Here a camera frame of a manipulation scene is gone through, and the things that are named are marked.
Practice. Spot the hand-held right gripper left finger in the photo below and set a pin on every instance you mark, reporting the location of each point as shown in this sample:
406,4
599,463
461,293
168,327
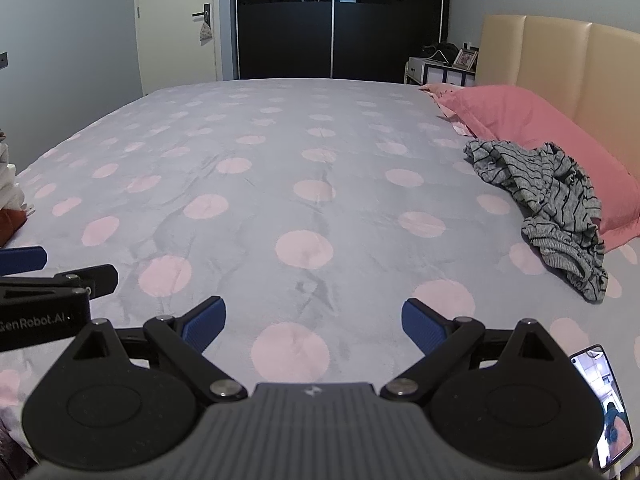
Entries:
202,325

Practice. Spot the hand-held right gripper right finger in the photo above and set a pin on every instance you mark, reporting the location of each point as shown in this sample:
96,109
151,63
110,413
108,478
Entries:
425,327

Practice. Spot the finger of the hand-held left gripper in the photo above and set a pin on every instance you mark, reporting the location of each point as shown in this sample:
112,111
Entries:
100,280
22,260

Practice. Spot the grey striped pants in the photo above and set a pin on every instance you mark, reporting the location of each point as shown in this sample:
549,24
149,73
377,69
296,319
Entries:
570,255

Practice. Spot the grey striped shirt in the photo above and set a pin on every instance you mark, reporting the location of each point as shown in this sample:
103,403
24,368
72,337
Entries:
530,170

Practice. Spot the white clothes clip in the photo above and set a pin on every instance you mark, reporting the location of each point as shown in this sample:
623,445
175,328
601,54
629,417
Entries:
29,208

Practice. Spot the orange cloth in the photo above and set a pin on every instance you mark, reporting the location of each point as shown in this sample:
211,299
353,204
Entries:
9,227

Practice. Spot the white cloth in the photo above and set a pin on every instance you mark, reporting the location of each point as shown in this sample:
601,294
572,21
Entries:
9,180

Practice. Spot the grey pink-dotted bed blanket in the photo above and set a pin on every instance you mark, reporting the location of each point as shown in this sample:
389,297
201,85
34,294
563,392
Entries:
280,185

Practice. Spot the smartphone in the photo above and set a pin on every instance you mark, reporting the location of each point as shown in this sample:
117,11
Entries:
605,410

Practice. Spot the light pink patterned pillow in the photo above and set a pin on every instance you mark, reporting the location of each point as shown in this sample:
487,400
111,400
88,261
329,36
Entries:
447,105

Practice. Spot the cream door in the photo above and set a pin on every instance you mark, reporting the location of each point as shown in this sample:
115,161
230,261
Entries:
170,35

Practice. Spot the white nightstand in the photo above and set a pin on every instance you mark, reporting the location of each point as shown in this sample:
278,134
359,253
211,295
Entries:
435,72

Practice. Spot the small hanging pouch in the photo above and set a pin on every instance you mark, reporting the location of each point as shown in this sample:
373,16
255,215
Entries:
204,31

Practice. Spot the beige padded headboard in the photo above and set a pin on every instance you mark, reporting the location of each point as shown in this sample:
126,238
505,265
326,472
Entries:
575,70

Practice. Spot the black sliding-door wardrobe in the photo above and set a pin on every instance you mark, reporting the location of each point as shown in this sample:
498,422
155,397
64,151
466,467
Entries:
340,20

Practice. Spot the wall light switch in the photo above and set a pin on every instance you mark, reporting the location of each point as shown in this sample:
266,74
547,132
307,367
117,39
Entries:
3,60

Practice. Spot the picture frame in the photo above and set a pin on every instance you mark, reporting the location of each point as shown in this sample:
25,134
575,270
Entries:
466,58

